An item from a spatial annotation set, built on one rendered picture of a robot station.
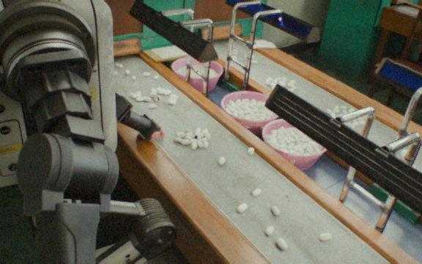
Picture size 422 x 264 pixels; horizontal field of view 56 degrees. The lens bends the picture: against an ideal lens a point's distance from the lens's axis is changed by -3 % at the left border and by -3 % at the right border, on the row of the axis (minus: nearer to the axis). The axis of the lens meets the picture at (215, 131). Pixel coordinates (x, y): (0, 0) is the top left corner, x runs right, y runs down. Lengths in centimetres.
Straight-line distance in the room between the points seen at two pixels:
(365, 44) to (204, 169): 300
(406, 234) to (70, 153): 124
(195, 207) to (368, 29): 320
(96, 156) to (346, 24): 390
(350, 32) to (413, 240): 302
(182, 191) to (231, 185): 18
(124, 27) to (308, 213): 137
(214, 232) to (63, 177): 77
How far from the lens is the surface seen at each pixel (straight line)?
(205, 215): 125
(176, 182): 135
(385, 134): 192
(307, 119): 116
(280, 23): 198
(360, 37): 423
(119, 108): 142
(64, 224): 50
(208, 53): 151
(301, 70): 229
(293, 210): 136
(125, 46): 219
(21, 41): 61
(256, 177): 146
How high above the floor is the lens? 164
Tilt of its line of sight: 33 degrees down
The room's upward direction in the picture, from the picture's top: 6 degrees clockwise
